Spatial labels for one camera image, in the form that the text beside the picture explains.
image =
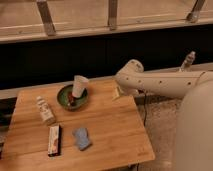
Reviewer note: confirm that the red item in bowl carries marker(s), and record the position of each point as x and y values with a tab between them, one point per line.
70	99

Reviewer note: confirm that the blue crumpled cloth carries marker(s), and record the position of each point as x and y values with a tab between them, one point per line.
82	138

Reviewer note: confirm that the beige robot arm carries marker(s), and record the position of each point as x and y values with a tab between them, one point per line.
193	147

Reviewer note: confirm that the clear bottle on ledge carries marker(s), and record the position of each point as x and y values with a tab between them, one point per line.
188	61

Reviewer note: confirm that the wooden table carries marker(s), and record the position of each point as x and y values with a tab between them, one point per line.
114	127

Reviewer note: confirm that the white plastic bottle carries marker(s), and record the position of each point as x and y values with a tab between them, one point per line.
45	111

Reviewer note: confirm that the white paper cup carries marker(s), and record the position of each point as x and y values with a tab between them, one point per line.
79	84

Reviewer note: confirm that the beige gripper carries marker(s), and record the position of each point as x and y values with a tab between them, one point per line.
120	91

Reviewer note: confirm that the green bowl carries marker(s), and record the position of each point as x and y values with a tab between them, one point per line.
67	101

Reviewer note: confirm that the black and white box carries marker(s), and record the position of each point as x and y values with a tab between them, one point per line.
54	143

